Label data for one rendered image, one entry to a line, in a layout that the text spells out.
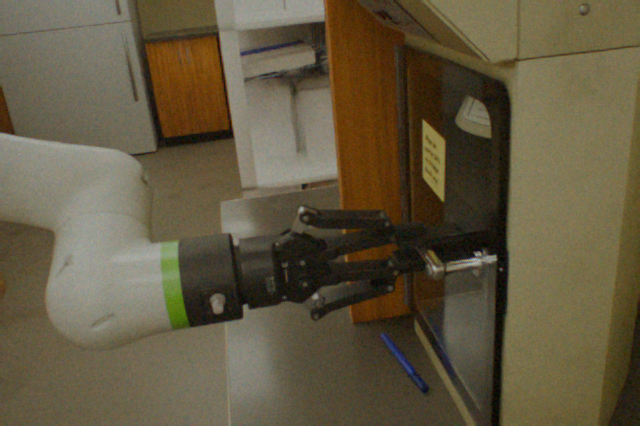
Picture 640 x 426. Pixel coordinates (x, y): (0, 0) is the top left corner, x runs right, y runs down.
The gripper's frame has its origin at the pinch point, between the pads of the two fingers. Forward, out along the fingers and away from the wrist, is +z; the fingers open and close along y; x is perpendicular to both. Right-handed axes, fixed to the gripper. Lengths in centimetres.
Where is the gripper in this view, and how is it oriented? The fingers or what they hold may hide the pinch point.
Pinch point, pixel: (426, 245)
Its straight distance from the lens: 67.4
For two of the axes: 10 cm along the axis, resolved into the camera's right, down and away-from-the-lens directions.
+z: 9.8, -1.4, 1.2
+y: -0.9, -9.2, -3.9
